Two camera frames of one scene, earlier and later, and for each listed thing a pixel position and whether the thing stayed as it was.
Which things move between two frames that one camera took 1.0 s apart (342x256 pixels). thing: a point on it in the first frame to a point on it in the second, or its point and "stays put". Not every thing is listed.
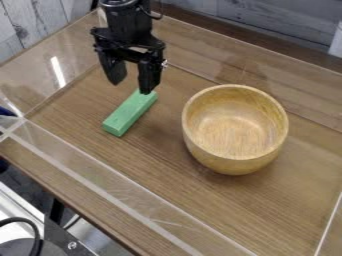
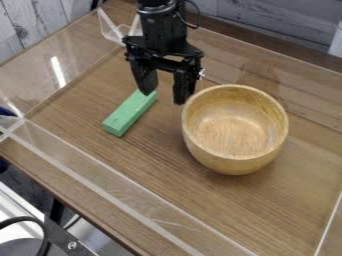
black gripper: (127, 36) to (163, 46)
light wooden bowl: (234, 125) stays put
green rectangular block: (128, 112) stays put
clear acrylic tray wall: (220, 165) stays put
